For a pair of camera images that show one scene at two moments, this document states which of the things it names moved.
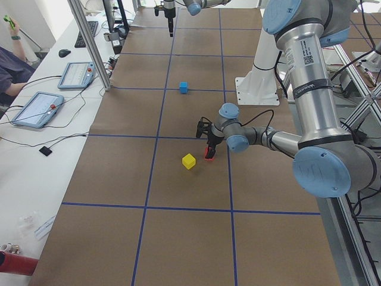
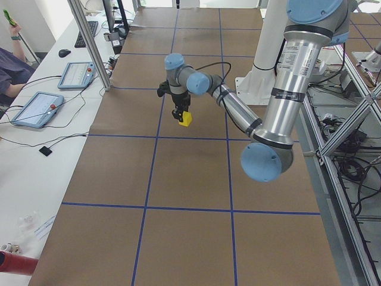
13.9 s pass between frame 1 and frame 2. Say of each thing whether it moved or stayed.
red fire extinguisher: stayed
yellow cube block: moved
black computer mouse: stayed
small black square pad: stayed
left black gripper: moved
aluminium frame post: stayed
